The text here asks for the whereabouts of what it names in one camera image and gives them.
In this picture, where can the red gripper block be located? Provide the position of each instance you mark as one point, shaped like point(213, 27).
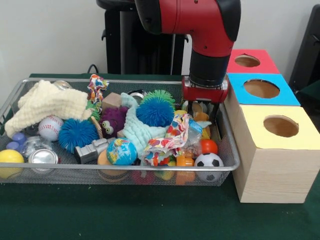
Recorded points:
point(205, 93)

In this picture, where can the large multicoloured patterned cloth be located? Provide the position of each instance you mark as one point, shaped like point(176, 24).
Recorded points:
point(172, 140)

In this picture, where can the blue spiky toy with eyes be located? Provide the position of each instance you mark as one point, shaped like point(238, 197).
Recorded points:
point(155, 112)

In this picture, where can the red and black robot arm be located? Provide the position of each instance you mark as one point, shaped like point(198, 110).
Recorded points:
point(200, 20)

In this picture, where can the wooden box with three holes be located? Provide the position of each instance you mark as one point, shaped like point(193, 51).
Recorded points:
point(275, 175)

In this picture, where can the black and white soccer ball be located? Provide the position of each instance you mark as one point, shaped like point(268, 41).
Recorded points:
point(208, 160)

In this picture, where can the mint green waffle cloth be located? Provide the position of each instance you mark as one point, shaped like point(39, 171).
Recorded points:
point(132, 125)

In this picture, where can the globe print ball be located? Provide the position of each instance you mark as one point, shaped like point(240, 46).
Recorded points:
point(121, 151)

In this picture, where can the small knotted multicoloured cloth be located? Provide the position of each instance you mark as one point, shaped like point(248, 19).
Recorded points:
point(96, 87)

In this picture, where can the dark green table cloth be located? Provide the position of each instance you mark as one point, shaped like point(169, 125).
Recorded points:
point(150, 212)

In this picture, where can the black chair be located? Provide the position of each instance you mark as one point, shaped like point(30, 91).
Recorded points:
point(310, 50)

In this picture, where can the blue spiky ball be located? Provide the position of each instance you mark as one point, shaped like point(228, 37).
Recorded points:
point(78, 135)

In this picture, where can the cream waffle cloth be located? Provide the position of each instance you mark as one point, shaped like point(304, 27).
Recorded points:
point(50, 100)

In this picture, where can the white baseball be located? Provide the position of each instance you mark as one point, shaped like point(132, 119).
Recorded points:
point(50, 128)

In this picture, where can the red soda can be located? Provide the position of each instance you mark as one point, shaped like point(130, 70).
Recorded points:
point(43, 157)

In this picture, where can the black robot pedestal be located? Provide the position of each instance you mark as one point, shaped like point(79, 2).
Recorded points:
point(112, 50)

